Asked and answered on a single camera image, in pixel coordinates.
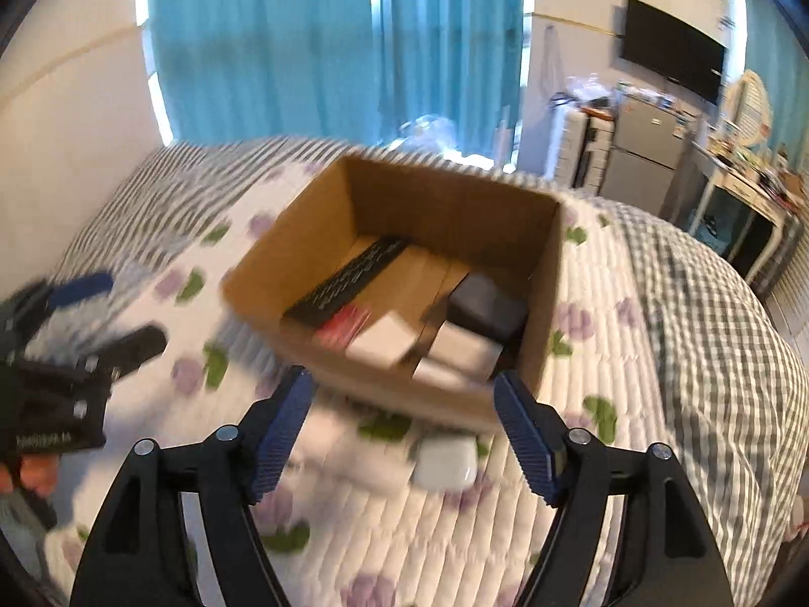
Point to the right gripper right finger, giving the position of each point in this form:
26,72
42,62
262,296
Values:
666,553

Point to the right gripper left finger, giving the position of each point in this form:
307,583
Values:
137,551

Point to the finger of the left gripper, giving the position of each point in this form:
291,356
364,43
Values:
125,355
67,294

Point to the pink card case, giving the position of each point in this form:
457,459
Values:
343,327

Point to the black remote control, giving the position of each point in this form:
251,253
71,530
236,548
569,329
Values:
338,290

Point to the white power adapter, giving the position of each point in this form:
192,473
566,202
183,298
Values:
384,344

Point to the white rectangular box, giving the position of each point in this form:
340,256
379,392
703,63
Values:
469,353

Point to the black square box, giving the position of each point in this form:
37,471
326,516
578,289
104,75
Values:
478,305

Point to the person's left hand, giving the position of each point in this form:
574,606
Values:
38,473

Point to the white earbuds case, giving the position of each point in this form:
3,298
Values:
445,463

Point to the cardboard box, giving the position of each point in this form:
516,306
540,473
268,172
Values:
454,223

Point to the white dressing table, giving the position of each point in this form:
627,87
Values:
785,227

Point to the clear plastic bag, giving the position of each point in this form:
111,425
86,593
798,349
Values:
428,133

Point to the blue curtain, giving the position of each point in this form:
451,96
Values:
365,71

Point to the white suitcase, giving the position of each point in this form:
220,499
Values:
580,139

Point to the grey mini fridge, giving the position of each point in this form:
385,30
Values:
646,147

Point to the white oval vanity mirror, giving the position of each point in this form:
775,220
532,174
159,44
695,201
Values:
745,111

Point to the black wall television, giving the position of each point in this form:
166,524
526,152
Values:
669,47

